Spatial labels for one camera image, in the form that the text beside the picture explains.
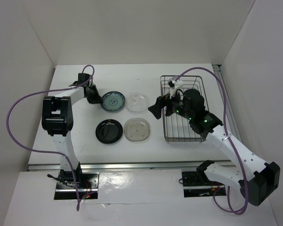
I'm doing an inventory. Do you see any smoky grey glass plate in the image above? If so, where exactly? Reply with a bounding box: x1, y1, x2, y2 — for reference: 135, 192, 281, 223
124, 118, 150, 142

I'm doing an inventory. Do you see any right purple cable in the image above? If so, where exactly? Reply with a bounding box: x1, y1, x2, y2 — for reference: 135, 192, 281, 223
174, 67, 250, 215

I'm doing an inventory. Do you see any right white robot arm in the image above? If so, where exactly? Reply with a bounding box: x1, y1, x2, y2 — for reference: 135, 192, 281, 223
148, 89, 280, 206

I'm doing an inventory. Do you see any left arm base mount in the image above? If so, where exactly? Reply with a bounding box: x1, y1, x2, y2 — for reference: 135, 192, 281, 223
47, 172, 100, 200

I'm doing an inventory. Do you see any metal wire dish rack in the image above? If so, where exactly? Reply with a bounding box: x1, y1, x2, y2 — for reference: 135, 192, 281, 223
162, 75, 209, 143

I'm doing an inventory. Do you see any blue floral ceramic plate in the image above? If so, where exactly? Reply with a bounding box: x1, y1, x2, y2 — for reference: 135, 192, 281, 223
101, 91, 125, 112

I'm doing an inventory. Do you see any clear glass plate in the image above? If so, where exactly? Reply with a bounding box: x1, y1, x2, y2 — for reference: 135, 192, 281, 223
125, 93, 150, 113

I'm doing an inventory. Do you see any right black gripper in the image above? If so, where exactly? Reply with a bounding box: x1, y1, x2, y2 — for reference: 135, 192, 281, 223
148, 87, 193, 120

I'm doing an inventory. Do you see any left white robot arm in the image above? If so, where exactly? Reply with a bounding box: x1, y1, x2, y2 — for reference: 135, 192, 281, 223
42, 73, 101, 188

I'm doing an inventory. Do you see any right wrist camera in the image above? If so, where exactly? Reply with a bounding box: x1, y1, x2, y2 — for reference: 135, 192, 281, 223
168, 76, 184, 99

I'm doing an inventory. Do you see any aluminium rail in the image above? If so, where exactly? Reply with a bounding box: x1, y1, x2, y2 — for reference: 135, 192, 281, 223
27, 160, 236, 171

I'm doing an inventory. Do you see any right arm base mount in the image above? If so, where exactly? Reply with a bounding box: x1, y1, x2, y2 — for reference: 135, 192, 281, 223
178, 171, 226, 198

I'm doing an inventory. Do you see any black round plate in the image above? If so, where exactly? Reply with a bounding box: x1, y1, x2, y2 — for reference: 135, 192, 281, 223
95, 119, 123, 145

